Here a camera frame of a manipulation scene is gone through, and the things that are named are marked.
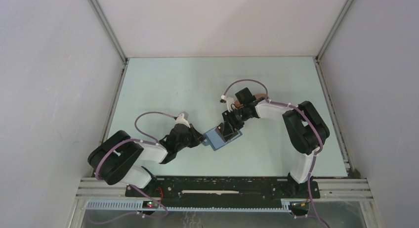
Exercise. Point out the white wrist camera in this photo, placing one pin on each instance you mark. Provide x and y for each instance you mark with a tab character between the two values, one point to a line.
182	119
229	101

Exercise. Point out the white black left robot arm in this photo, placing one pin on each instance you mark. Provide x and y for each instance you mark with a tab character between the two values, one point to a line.
120	158

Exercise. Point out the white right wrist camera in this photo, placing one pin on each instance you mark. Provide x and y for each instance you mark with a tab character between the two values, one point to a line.
229	101

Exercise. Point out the blue-white cable duct strip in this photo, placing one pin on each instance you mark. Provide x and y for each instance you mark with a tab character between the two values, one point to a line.
138	205

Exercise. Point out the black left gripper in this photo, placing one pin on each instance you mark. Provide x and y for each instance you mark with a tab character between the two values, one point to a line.
197	138

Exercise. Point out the aluminium frame rail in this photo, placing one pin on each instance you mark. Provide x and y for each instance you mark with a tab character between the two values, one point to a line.
329	189

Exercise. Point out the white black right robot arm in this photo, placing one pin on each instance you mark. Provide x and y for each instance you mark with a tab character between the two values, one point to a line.
306	128

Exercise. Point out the blue card holder wallet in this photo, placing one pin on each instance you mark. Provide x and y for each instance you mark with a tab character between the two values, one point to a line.
214	140

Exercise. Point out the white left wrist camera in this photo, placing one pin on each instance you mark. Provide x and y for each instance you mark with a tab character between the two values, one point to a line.
182	119

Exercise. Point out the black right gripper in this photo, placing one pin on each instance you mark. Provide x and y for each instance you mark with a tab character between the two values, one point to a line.
229	117

